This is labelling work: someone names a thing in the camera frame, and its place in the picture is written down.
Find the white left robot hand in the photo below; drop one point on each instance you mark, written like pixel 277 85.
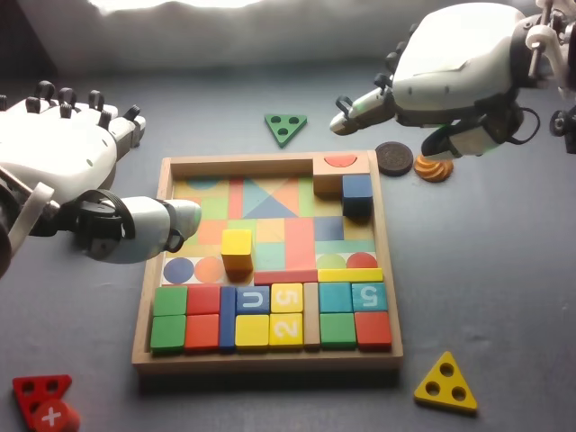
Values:
pixel 58 144

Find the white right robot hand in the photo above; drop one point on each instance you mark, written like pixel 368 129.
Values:
pixel 450 58

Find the dark blue tall block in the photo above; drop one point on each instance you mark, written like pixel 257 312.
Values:
pixel 357 189

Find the yellow tall block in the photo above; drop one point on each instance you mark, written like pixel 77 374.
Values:
pixel 236 243

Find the natural wood block red semicircle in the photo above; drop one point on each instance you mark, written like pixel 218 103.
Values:
pixel 326 177

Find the orange swirl cookie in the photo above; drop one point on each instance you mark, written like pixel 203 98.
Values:
pixel 434 170

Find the chocolate sandwich cookie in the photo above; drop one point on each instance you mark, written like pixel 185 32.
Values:
pixel 394 158

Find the white backdrop sheet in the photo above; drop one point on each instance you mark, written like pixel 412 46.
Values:
pixel 270 36

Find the green triangle with holes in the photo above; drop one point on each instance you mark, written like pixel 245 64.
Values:
pixel 275 127

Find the grey table cloth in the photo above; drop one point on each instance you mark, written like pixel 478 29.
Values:
pixel 472 292

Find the red triangle with holes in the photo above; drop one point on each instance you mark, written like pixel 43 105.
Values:
pixel 27 402

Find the red cylinder with plus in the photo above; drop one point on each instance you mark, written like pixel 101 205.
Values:
pixel 56 416

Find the wooden puzzle tray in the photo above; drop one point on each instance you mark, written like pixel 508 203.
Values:
pixel 270 361

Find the yellow triangle with holes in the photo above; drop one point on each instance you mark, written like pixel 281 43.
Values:
pixel 443 398

